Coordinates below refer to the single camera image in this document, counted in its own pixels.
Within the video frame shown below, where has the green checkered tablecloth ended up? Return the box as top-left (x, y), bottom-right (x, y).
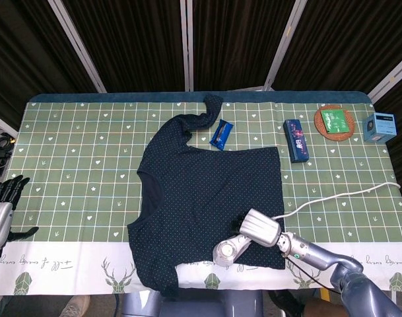
top-left (0, 100), bottom-right (402, 296)

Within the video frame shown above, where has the navy polka dot t-shirt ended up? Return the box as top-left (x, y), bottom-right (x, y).
top-left (127, 94), bottom-right (286, 298)

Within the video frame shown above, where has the dark brown pleated curtain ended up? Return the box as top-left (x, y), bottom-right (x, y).
top-left (192, 0), bottom-right (299, 92)
top-left (61, 0), bottom-right (188, 93)
top-left (275, 0), bottom-right (402, 96)
top-left (0, 0), bottom-right (99, 122)

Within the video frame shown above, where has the long dark blue box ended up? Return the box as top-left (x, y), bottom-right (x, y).
top-left (283, 118), bottom-right (311, 164)

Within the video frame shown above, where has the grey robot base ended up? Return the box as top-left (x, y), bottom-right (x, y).
top-left (121, 289), bottom-right (264, 317)

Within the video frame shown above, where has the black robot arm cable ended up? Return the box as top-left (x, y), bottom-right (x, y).
top-left (285, 257), bottom-right (341, 295)

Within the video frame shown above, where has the small light blue box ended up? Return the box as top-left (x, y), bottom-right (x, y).
top-left (362, 112), bottom-right (397, 144)

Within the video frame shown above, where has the white partition post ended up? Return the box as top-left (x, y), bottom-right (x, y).
top-left (48, 0), bottom-right (108, 94)
top-left (264, 0), bottom-right (309, 90)
top-left (368, 60), bottom-right (402, 104)
top-left (180, 0), bottom-right (195, 92)
top-left (0, 110), bottom-right (18, 138)

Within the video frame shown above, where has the blue snack packet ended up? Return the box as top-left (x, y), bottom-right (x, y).
top-left (209, 118), bottom-right (234, 151)

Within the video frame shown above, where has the round wooden coaster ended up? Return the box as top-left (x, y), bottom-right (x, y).
top-left (314, 104), bottom-right (356, 142)

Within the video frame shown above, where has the green flat packet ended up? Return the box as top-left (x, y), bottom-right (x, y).
top-left (320, 110), bottom-right (351, 135)

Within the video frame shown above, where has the white handheld garment steamer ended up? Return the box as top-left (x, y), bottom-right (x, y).
top-left (213, 232), bottom-right (254, 267)

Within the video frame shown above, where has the brown shoe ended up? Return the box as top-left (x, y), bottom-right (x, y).
top-left (58, 295), bottom-right (91, 317)

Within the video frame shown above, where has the black shoe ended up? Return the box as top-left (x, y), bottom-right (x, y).
top-left (268, 290), bottom-right (306, 317)

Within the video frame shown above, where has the white power cord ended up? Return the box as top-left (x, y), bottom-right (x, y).
top-left (271, 182), bottom-right (402, 221)

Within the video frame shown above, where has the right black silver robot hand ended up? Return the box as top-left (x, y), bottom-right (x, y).
top-left (231, 207), bottom-right (283, 248)

